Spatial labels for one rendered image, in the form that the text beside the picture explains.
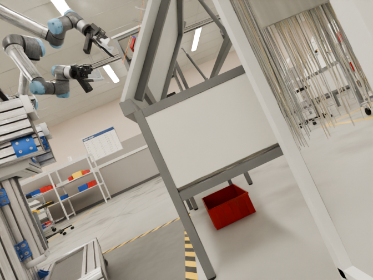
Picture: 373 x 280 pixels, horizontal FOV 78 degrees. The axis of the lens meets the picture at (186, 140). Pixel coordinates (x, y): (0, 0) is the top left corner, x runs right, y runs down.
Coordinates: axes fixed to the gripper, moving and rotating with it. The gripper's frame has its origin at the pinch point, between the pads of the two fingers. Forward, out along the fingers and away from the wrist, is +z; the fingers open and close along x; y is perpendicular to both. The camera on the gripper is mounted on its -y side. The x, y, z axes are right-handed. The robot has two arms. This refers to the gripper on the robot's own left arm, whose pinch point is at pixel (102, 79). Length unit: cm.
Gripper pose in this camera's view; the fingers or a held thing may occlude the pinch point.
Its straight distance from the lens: 144.3
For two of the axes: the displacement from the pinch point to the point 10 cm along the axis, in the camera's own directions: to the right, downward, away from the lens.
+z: 9.3, 1.9, -3.3
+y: -0.3, -8.4, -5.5
